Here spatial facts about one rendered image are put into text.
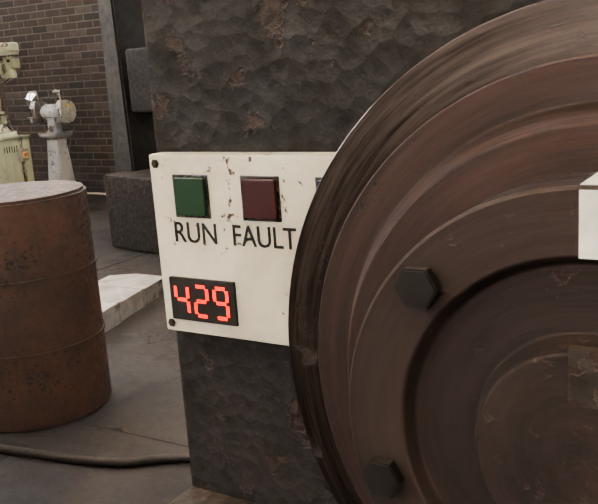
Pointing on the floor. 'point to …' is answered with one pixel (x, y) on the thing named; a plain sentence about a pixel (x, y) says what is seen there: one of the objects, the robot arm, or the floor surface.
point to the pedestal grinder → (61, 111)
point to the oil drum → (31, 307)
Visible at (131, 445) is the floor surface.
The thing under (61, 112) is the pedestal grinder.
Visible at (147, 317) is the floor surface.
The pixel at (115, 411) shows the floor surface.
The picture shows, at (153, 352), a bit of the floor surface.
